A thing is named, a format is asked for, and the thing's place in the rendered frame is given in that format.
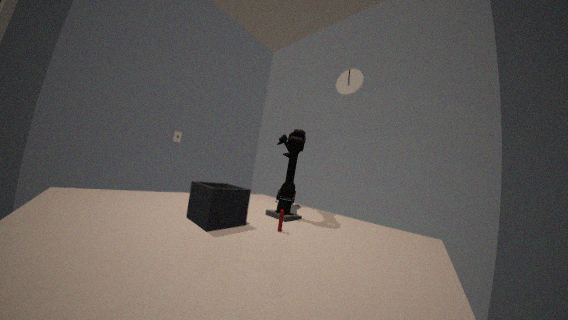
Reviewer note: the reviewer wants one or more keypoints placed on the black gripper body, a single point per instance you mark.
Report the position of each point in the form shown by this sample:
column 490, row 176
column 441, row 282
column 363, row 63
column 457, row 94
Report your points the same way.
column 283, row 139

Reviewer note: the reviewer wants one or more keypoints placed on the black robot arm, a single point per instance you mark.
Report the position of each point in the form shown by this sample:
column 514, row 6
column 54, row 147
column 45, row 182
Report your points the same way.
column 296, row 141

